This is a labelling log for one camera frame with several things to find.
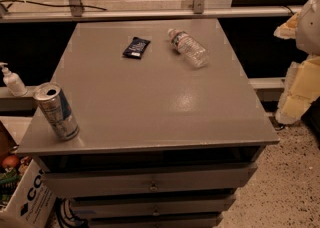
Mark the grey drawer cabinet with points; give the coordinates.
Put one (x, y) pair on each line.
(161, 144)

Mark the red apple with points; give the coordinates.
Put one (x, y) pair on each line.
(11, 161)

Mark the dark blue snack packet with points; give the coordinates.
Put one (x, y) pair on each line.
(136, 48)

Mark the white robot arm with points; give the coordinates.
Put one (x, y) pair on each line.
(308, 28)

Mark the white pump dispenser bottle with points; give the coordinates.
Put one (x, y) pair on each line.
(13, 82)

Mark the clear plastic water bottle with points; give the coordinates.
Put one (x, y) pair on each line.
(195, 54)

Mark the silver blue energy drink can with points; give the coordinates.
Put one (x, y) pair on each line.
(56, 109)

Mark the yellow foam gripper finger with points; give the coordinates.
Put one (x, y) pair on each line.
(288, 29)
(301, 89)

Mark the white cardboard box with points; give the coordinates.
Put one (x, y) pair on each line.
(31, 203)

